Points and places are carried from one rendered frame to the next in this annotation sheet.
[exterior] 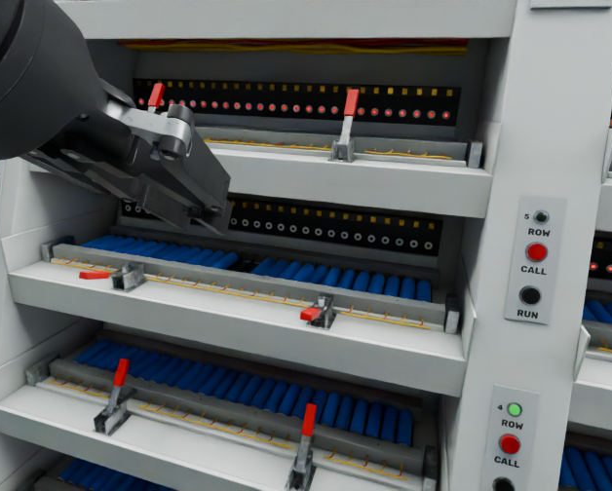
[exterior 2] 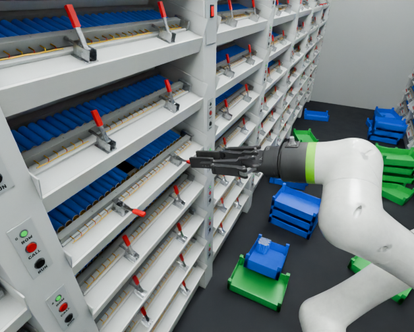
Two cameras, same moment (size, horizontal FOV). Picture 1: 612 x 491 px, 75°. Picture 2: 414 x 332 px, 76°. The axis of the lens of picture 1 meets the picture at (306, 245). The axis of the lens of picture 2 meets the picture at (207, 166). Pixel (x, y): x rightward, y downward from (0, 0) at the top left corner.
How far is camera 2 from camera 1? 0.82 m
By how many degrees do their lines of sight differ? 79
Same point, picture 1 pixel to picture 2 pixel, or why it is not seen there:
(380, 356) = not seen: hidden behind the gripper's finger
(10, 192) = (49, 235)
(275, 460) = (169, 208)
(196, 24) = (118, 72)
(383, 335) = (188, 153)
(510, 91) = (204, 72)
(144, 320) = not seen: hidden behind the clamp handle
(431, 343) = (194, 147)
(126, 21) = (78, 83)
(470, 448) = not seen: hidden behind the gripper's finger
